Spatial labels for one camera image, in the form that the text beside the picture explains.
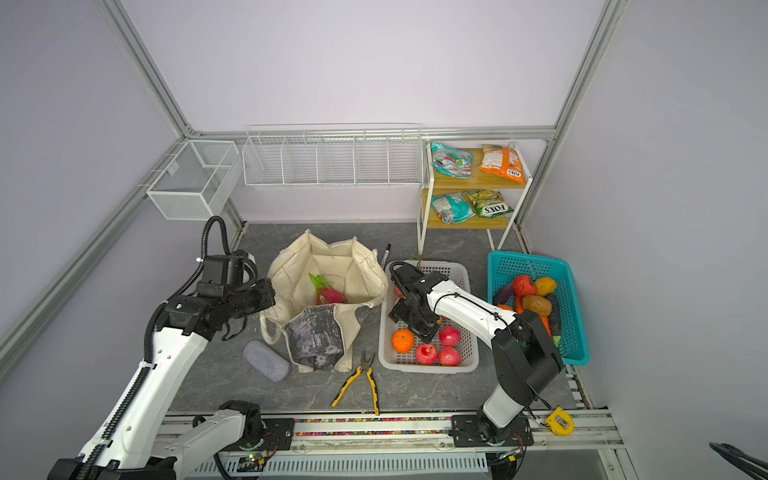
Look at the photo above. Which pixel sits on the teal snack bag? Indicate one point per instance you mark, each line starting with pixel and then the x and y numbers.
pixel 451 161
pixel 452 208

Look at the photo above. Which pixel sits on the red apple front right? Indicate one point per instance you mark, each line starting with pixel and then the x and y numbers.
pixel 449 356

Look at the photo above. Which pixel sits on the teal snack bag lower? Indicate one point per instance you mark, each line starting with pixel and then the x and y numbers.
pixel 452 208

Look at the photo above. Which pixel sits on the black marker pen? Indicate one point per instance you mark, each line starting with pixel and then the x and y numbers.
pixel 386 255

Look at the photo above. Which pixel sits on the white plastic fruit basket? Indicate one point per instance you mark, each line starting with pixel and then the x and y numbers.
pixel 390 358

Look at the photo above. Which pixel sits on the orange snack bag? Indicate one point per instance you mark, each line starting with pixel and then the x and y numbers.
pixel 502 162

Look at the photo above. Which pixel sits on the white wire wall basket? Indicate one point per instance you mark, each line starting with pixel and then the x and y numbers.
pixel 318 156

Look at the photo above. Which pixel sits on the white wooden two-tier shelf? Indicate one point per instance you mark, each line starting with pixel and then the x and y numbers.
pixel 473 188

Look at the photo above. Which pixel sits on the grey fabric glasses case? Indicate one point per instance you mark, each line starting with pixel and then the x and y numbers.
pixel 266 361

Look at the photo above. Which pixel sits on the red apple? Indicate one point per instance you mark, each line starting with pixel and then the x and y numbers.
pixel 449 356
pixel 426 354
pixel 449 336

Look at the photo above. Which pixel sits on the orange carrot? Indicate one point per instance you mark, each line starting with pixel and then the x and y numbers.
pixel 517 307

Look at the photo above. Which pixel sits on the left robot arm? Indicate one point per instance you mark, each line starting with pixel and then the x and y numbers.
pixel 124 446

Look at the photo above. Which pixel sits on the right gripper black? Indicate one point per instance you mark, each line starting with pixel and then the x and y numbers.
pixel 424 331

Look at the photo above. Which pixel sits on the black tripod leg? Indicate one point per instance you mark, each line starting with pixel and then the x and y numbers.
pixel 753 467

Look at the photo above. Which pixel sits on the red bell pepper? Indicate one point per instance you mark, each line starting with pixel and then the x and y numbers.
pixel 523 285

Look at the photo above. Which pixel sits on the cream canvas tote bag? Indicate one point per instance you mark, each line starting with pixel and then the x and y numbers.
pixel 321 337

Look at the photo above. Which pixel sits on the white mesh wall box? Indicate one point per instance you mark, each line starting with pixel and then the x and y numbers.
pixel 197 181

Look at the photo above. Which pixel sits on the red apple front left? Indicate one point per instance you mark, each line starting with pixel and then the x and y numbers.
pixel 426 354

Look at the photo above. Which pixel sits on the green snack bag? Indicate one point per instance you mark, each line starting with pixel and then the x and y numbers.
pixel 488 204

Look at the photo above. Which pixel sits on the yellow bell pepper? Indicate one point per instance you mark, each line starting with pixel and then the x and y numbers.
pixel 545 286

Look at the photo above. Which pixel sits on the red apple middle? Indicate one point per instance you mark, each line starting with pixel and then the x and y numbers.
pixel 449 336

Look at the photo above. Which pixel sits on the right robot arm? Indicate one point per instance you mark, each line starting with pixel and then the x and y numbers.
pixel 525 356

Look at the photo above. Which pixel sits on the orange fruit front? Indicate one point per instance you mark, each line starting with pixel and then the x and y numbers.
pixel 403 341

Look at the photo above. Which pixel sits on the purple eggplant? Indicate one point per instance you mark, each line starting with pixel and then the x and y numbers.
pixel 504 295

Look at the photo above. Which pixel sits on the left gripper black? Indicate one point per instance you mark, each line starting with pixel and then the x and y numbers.
pixel 267 295

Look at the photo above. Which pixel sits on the pink dragon fruit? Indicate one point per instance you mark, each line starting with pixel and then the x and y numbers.
pixel 325 294

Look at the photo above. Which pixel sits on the teal plastic vegetable basket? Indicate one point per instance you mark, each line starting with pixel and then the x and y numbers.
pixel 504 267

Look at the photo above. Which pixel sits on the brown potato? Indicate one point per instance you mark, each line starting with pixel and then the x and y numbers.
pixel 540 305

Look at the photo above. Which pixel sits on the teal snack bag top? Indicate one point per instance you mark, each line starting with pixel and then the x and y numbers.
pixel 451 161

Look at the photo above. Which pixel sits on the yellow tape measure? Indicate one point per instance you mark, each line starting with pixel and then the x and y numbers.
pixel 560 423

